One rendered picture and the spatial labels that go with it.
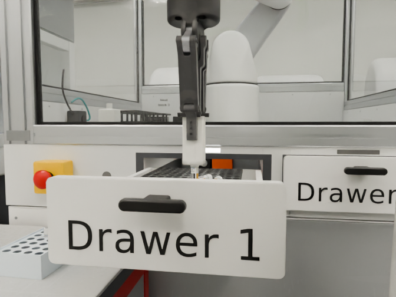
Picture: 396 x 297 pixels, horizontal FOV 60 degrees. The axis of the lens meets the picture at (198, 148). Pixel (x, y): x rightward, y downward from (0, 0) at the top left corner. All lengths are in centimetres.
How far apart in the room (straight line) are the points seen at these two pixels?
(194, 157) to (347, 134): 36
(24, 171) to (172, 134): 36
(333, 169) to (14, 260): 58
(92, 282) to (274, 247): 28
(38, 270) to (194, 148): 30
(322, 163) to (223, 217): 36
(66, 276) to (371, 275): 58
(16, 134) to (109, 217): 51
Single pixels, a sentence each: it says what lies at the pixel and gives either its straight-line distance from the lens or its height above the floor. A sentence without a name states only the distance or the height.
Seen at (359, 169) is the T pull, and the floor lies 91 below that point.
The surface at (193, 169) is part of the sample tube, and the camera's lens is 50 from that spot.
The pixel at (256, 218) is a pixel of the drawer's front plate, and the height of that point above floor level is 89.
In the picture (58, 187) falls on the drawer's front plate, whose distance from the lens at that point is 46.
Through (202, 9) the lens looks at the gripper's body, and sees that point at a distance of 48.
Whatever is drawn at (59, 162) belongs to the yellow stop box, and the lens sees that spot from 80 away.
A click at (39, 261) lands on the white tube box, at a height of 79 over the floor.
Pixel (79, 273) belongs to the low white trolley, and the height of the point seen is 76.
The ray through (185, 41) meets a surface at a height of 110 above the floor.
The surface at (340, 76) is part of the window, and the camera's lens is 76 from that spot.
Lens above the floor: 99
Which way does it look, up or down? 4 degrees down
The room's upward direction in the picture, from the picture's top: straight up
